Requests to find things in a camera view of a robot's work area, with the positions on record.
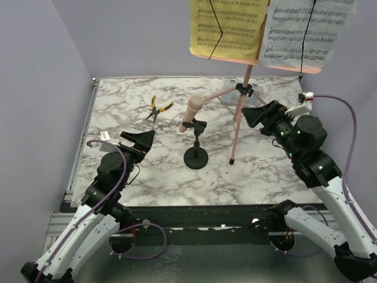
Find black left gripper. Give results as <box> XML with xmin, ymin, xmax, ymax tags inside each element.
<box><xmin>113</xmin><ymin>130</ymin><xmax>156</xmax><ymax>189</ymax></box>

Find pink perforated music stand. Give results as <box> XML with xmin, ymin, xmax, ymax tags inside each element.
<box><xmin>189</xmin><ymin>0</ymin><xmax>357</xmax><ymax>165</ymax></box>

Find black microphone stand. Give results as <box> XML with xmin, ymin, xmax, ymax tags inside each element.
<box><xmin>183</xmin><ymin>119</ymin><xmax>209</xmax><ymax>170</ymax></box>

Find pink toy microphone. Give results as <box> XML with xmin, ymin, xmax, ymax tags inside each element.
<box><xmin>178</xmin><ymin>94</ymin><xmax>204</xmax><ymax>133</ymax></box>

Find yellow sheet music page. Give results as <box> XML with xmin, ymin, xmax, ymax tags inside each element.
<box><xmin>190</xmin><ymin>0</ymin><xmax>269</xmax><ymax>61</ymax></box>

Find white paper sheet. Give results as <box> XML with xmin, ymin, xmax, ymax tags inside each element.
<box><xmin>259</xmin><ymin>1</ymin><xmax>358</xmax><ymax>73</ymax></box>

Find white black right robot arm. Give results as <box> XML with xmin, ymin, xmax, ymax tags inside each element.
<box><xmin>242</xmin><ymin>100</ymin><xmax>376</xmax><ymax>282</ymax></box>

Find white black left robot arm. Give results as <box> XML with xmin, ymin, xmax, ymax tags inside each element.
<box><xmin>21</xmin><ymin>130</ymin><xmax>155</xmax><ymax>282</ymax></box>

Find clear plastic organizer box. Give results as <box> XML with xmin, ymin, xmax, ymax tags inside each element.
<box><xmin>220</xmin><ymin>78</ymin><xmax>263</xmax><ymax>110</ymax></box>

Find yellow handled pliers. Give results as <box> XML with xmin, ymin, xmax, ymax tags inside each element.
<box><xmin>145</xmin><ymin>95</ymin><xmax>174</xmax><ymax>122</ymax></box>

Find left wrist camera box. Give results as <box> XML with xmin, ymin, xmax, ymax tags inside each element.
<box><xmin>98</xmin><ymin>131</ymin><xmax>118</xmax><ymax>146</ymax></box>

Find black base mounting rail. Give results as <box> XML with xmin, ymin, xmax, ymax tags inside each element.
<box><xmin>60</xmin><ymin>201</ymin><xmax>323</xmax><ymax>245</ymax></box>

